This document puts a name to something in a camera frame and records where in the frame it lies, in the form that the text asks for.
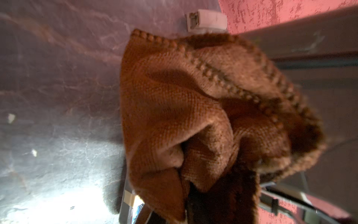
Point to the brown cloth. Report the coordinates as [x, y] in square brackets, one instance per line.
[206, 120]

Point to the grey stapler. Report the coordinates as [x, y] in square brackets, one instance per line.
[206, 21]

